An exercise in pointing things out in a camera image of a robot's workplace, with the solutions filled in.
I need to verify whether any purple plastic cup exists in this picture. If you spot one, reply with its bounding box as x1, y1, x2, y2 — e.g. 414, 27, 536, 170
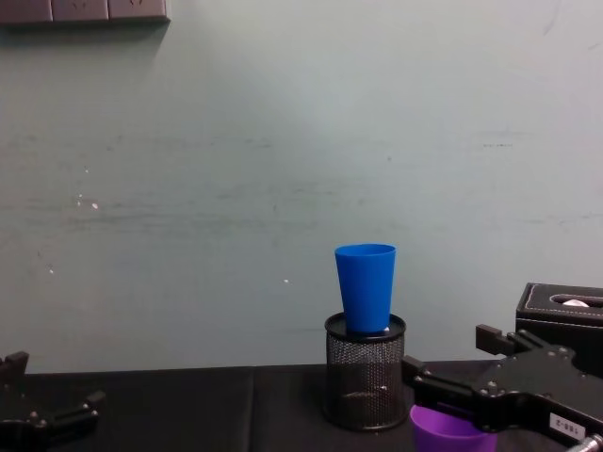
408, 401, 499, 452

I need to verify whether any black mesh pen holder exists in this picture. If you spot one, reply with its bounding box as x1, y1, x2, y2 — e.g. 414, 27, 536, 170
323, 311, 407, 432

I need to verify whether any black leather tissue box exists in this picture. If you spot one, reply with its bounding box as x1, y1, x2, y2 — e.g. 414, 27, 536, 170
514, 282, 603, 379

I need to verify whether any grey wall socket panel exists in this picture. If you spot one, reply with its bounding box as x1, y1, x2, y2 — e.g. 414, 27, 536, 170
0, 0, 54, 24
107, 0, 171, 24
51, 0, 110, 24

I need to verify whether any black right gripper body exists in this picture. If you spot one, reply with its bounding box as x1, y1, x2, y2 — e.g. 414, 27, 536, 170
489, 345, 603, 443

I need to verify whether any blue plastic cup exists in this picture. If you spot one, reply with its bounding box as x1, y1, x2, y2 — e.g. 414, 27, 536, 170
334, 242, 398, 336

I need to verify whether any black table cloth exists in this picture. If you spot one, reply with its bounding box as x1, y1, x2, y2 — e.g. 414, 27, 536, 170
0, 360, 603, 452

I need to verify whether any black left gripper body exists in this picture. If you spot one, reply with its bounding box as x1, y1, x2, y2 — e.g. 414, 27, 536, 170
0, 389, 58, 452

